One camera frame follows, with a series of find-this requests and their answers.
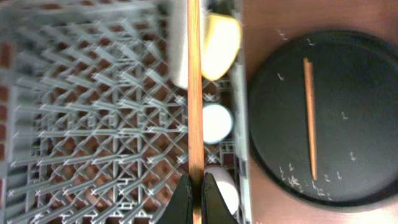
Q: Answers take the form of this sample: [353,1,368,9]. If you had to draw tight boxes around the grey plastic dishwasher rack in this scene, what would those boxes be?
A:
[0,0,252,224]

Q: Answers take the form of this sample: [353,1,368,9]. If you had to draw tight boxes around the light blue cup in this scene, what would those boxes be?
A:
[203,103,233,144]

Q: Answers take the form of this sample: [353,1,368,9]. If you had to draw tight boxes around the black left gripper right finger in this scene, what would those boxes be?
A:
[201,173,238,224]

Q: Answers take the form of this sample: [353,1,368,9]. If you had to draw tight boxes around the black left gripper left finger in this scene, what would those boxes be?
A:
[157,174,193,224]

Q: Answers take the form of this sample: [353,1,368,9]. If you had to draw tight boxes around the round black tray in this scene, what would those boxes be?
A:
[248,30,397,207]

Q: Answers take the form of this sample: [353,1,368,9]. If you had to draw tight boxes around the wooden chopstick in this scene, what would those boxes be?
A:
[187,0,204,224]
[303,58,317,180]

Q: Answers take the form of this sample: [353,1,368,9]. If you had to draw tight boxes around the white pink cup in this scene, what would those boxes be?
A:
[205,166,239,215]

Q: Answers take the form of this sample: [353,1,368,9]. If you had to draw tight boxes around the white plate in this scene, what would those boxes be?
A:
[167,0,188,90]

